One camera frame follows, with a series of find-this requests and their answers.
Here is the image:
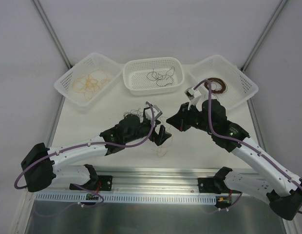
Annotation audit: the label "white left basket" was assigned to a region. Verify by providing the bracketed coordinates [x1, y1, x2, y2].
[54, 53, 123, 108]

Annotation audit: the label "white middle perforated basket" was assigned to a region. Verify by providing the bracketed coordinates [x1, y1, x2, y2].
[123, 57, 185, 96]

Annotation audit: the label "grey-black cables in middle basket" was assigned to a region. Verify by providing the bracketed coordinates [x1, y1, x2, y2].
[146, 66, 176, 87]

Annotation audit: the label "yellow cables in left basket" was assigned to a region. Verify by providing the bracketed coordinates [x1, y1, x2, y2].
[72, 70, 112, 102]

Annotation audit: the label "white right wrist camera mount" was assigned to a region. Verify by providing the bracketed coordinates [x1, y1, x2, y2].
[185, 87, 208, 110]

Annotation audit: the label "aluminium frame rail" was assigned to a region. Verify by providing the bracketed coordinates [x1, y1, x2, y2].
[24, 165, 288, 197]

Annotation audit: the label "aluminium corner post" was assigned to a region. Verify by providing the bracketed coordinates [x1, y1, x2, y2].
[31, 0, 72, 69]
[240, 0, 290, 73]

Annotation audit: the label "yellow and black cables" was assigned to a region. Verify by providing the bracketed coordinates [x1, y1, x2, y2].
[123, 108, 175, 158]

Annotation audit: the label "white slotted cable duct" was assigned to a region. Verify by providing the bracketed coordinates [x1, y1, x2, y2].
[35, 192, 216, 205]

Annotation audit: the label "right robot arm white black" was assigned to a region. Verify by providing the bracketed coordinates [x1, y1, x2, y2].
[166, 99, 302, 220]

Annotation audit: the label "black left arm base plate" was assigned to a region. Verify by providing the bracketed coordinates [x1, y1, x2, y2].
[81, 175, 113, 191]

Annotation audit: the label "right aluminium corner post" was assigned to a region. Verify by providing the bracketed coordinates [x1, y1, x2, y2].
[240, 0, 290, 73]

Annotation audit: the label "left aluminium corner post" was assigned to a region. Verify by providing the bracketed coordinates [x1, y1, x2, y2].
[31, 0, 72, 69]

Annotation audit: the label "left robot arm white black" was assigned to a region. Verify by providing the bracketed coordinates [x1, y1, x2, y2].
[21, 114, 171, 193]

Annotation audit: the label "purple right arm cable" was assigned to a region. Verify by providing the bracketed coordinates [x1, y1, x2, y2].
[193, 79, 302, 212]

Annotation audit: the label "brown cable coil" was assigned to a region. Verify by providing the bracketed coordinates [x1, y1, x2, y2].
[204, 77, 228, 100]

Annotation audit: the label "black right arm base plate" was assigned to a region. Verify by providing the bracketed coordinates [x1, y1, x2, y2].
[197, 176, 241, 194]

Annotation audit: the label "white right basket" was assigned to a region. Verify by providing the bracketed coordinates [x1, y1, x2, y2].
[189, 55, 259, 110]

